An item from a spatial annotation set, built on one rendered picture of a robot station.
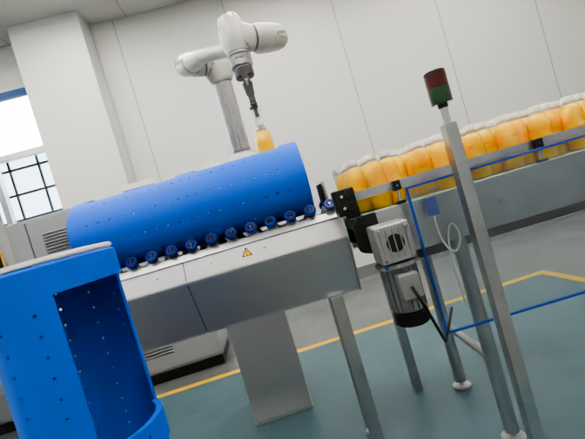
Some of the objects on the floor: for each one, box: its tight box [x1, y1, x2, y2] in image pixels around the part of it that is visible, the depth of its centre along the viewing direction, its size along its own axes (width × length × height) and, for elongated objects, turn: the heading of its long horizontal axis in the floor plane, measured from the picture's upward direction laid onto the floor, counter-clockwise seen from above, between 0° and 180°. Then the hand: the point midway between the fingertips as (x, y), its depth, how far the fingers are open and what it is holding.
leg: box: [329, 294, 385, 439], centre depth 148 cm, size 6×6×63 cm
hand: (258, 118), depth 152 cm, fingers closed on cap, 4 cm apart
